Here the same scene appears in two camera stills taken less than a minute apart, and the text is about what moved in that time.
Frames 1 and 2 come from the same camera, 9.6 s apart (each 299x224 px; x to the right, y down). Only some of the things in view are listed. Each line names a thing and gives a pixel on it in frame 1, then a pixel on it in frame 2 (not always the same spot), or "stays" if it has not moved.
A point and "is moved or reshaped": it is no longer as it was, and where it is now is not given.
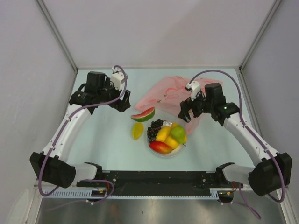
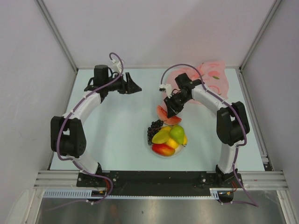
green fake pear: x=178 y=132 stays
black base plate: x=159 y=183 stays
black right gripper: x=185 y=107 to x=172 y=109
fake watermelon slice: x=145 y=116 to x=163 y=115
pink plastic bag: x=166 y=97 to x=212 y=73
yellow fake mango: x=163 y=133 is moved or reshaped
